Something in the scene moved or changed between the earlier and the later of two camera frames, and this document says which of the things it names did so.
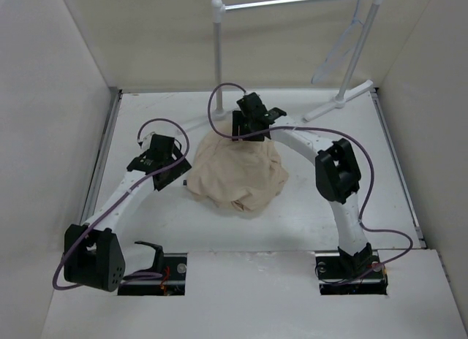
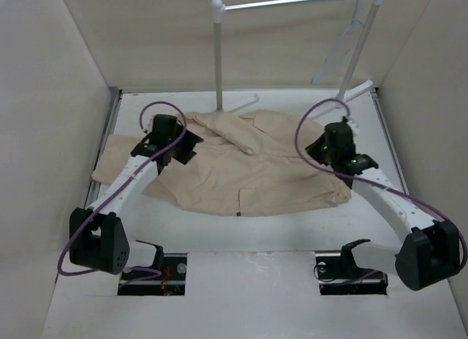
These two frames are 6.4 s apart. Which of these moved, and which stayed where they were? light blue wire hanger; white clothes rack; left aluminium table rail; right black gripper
Moved: right black gripper
Stayed: left aluminium table rail; white clothes rack; light blue wire hanger
